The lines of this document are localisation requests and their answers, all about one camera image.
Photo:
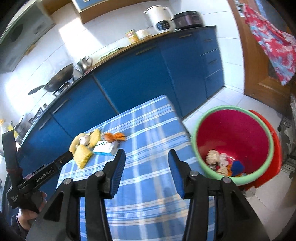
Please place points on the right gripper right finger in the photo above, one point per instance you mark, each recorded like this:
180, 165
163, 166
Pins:
235, 219

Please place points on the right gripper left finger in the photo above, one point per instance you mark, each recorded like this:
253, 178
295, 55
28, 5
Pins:
60, 218

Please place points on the blue plastic bag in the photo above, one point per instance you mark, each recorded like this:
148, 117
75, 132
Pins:
237, 168

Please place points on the orange trash piece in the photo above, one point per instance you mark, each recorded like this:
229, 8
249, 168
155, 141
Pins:
230, 173

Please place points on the large yellow foam net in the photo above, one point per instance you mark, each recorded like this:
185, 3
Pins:
82, 156

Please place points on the white pink trash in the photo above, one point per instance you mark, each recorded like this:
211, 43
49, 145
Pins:
224, 160

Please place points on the blue kitchen cabinets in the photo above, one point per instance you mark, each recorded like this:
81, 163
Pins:
185, 66

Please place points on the person's left hand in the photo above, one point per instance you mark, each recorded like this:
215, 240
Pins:
25, 215

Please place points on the yellow banana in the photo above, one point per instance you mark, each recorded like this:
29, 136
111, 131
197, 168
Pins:
75, 142

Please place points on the red bin green rim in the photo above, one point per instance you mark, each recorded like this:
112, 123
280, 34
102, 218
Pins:
240, 134

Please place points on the white garlic bulb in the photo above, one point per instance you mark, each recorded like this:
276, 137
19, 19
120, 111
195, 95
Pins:
84, 140

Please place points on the white teal paper box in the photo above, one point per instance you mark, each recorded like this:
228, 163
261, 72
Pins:
106, 148

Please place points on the blue plaid tablecloth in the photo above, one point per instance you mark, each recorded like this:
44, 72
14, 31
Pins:
147, 206

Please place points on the small yellow foam net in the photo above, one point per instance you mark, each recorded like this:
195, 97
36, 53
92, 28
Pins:
95, 137

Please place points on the orange peel piece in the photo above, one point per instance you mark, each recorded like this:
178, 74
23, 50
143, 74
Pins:
112, 137

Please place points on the black wok pan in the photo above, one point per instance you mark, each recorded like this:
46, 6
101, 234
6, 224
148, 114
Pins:
57, 80

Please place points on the wooden door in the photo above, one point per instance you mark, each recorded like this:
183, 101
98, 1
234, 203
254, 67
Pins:
258, 84

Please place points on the steel kettle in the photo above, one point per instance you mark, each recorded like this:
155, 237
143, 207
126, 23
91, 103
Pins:
85, 63

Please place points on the range hood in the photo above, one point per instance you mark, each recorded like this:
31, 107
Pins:
28, 25

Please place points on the red floral cloth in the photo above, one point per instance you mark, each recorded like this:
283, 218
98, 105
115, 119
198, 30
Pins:
278, 46

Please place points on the yellow food can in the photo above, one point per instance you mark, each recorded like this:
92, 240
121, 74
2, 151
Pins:
132, 36

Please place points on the white bowl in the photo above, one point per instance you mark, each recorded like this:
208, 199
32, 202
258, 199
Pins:
143, 34

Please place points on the black rice cooker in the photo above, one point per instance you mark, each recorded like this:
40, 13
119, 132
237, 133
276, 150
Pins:
188, 19

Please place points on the white electric kettle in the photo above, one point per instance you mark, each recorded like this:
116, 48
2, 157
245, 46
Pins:
161, 18

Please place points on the metal wire rack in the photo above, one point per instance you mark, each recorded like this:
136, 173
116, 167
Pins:
286, 130

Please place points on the wooden wall cabinet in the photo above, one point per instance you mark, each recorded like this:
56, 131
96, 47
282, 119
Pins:
88, 10

